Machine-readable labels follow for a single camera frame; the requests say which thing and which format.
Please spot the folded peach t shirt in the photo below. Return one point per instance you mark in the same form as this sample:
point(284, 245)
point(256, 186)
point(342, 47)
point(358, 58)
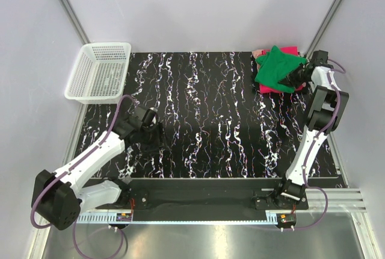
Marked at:
point(259, 52)

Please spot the folded pink t shirt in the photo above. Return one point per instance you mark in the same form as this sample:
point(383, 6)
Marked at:
point(285, 87)

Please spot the white plastic basket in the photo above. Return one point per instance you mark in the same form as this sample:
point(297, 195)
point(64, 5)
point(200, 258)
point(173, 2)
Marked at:
point(99, 73)

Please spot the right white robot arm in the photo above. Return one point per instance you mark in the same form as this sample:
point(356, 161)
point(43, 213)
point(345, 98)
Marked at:
point(322, 116)

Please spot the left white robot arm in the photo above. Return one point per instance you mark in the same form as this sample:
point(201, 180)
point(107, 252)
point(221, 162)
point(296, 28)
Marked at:
point(62, 195)

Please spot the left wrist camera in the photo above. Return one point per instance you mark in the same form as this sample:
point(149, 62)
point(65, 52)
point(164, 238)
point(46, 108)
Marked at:
point(146, 117)

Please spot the green t shirt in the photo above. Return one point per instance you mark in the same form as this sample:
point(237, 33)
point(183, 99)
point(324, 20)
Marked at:
point(276, 69)

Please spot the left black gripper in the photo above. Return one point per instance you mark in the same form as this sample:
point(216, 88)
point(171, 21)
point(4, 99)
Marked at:
point(156, 144)

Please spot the black marble pattern mat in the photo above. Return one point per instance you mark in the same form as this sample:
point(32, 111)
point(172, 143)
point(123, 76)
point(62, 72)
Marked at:
point(217, 123)

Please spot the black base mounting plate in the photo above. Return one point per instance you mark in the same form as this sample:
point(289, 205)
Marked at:
point(204, 200)

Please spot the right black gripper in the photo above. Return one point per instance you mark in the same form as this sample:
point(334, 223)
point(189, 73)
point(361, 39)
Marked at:
point(290, 79)

